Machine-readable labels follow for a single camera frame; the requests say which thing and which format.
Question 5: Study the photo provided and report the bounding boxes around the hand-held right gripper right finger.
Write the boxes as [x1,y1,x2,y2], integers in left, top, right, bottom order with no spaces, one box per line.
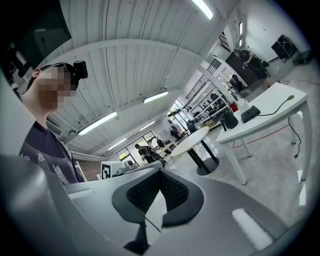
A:
[149,167,289,256]

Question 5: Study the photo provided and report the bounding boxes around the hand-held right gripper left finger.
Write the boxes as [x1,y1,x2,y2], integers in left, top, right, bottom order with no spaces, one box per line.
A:
[63,167,162,256]

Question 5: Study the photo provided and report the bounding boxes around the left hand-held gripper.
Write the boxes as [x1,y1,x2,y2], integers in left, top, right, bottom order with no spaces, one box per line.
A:
[100,160,151,181]

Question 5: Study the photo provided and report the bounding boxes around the black gooseneck kettle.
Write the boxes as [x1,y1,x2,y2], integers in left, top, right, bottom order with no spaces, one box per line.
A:
[219,109,240,132]

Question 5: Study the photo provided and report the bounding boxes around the black square kettle base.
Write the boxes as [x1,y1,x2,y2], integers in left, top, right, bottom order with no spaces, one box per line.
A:
[240,105,261,124]

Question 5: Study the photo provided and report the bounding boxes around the ceiling tube light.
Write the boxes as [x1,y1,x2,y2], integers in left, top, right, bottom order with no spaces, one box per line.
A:
[107,137,128,151]
[77,111,118,137]
[139,120,156,132]
[143,90,170,105]
[191,0,214,21]

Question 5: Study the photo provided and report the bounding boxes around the white air vent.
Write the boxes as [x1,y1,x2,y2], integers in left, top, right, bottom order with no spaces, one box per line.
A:
[46,117,63,137]

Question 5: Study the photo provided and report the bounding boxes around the round wooden table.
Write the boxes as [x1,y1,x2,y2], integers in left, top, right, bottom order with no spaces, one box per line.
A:
[170,125,220,176]

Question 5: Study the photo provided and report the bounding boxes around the person's head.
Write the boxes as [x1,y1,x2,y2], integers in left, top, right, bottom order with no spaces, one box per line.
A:
[26,62,80,126]

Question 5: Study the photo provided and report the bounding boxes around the white storage shelf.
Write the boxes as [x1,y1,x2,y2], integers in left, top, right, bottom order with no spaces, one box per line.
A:
[184,91,231,126]

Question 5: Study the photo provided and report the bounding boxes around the black monitor screen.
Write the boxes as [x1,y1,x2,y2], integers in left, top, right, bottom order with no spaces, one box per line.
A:
[23,0,73,65]

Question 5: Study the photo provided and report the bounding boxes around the black head-mounted camera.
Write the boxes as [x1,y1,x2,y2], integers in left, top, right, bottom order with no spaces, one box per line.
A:
[73,60,89,80]

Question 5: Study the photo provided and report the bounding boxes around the black cable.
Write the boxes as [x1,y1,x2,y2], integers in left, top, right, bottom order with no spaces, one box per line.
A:
[259,96,302,160]

